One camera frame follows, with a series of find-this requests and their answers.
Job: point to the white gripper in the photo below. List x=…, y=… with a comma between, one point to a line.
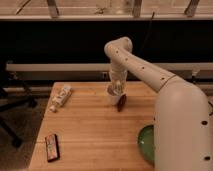
x=118, y=78

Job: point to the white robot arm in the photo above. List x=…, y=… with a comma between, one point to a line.
x=182, y=127

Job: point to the white ceramic cup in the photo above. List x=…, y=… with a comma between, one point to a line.
x=113, y=95

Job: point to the brown chocolate bar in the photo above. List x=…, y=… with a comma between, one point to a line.
x=121, y=103

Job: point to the white tube bottle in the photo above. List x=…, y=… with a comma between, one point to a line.
x=60, y=98

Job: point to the green plate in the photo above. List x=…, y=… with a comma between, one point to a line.
x=145, y=142

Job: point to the dark snack bar packet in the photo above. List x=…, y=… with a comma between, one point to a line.
x=52, y=147

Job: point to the black office chair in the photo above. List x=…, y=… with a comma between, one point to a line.
x=6, y=76

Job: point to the white window rail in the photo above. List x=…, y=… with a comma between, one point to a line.
x=98, y=71

